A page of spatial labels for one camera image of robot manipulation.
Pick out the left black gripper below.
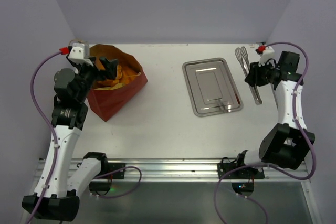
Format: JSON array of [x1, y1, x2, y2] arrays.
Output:
[[72, 56, 118, 102]]

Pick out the steel tongs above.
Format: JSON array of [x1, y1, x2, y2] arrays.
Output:
[[235, 46, 263, 105]]

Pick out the red paper bag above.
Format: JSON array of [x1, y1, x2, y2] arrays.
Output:
[[88, 44, 148, 122]]

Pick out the round orange fake bun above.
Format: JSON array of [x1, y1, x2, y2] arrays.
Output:
[[93, 60, 141, 90]]

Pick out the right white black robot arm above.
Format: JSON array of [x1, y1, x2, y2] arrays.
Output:
[[234, 46, 315, 178]]

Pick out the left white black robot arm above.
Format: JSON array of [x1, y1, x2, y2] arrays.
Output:
[[22, 57, 118, 223]]

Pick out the steel tray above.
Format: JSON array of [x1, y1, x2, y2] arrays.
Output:
[[182, 58, 243, 117]]

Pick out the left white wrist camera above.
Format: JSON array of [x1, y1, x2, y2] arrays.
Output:
[[68, 42, 90, 62]]

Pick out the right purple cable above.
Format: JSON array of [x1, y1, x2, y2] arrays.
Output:
[[213, 41, 316, 224]]

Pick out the purple cable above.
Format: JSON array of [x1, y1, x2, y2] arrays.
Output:
[[213, 41, 316, 224], [25, 47, 71, 224]]

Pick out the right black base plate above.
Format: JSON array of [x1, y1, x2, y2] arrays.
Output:
[[217, 163, 265, 180]]

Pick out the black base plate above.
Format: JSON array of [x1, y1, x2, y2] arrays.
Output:
[[95, 162, 125, 180], [217, 163, 265, 180]]

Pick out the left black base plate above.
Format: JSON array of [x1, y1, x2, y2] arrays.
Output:
[[95, 162, 125, 180]]

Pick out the aluminium rail frame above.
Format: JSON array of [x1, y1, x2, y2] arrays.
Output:
[[34, 157, 313, 183]]

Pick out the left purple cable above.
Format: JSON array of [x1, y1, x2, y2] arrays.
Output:
[[25, 47, 71, 224]]

